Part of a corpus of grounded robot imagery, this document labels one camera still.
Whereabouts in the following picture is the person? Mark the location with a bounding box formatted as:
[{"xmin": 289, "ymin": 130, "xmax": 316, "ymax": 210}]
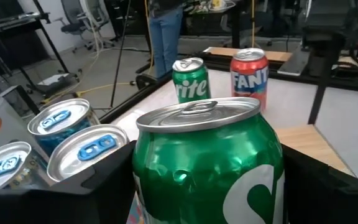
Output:
[{"xmin": 146, "ymin": 0, "xmax": 186, "ymax": 79}]

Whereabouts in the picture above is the black office chair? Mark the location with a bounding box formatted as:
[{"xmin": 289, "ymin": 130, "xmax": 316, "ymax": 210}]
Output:
[{"xmin": 53, "ymin": 0, "xmax": 90, "ymax": 54}]

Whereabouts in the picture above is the white mesh office chair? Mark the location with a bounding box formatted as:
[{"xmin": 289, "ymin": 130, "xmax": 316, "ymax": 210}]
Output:
[{"xmin": 79, "ymin": 0, "xmax": 116, "ymax": 52}]

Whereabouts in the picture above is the wooden tray with black handles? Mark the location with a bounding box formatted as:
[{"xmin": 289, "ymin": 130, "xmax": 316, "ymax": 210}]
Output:
[{"xmin": 273, "ymin": 46, "xmax": 356, "ymax": 177}]

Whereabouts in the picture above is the black desk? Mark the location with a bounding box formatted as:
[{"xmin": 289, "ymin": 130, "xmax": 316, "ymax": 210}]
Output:
[{"xmin": 0, "ymin": 11, "xmax": 82, "ymax": 96}]

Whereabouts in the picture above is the blue silver energy drink can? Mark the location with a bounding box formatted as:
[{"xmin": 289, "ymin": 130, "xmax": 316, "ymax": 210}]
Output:
[
  {"xmin": 0, "ymin": 141, "xmax": 51, "ymax": 190},
  {"xmin": 47, "ymin": 124, "xmax": 129, "ymax": 183},
  {"xmin": 27, "ymin": 98, "xmax": 101, "ymax": 156}
]

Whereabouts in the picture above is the yellow cable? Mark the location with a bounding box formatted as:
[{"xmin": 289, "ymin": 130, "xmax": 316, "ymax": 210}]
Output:
[{"xmin": 39, "ymin": 80, "xmax": 136, "ymax": 106}]

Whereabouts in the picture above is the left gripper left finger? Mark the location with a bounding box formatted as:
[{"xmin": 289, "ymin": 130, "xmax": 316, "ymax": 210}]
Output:
[{"xmin": 0, "ymin": 139, "xmax": 137, "ymax": 224}]

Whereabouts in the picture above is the black tripod stand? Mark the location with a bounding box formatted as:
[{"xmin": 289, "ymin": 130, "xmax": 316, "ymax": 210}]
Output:
[{"xmin": 109, "ymin": 0, "xmax": 133, "ymax": 110}]

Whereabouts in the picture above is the black desk frame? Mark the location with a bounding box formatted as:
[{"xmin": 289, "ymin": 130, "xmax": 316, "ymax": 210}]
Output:
[{"xmin": 178, "ymin": 0, "xmax": 245, "ymax": 49}]

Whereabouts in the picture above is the red Fanta can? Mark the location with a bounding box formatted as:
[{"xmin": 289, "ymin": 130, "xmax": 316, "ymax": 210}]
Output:
[{"xmin": 230, "ymin": 47, "xmax": 270, "ymax": 111}]

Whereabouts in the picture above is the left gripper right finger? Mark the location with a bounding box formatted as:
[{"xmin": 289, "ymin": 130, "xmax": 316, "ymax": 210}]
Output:
[{"xmin": 282, "ymin": 144, "xmax": 358, "ymax": 224}]

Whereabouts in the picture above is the green Sprite can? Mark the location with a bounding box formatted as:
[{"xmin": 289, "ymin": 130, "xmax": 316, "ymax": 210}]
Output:
[
  {"xmin": 172, "ymin": 57, "xmax": 212, "ymax": 105},
  {"xmin": 132, "ymin": 96, "xmax": 285, "ymax": 224}
]

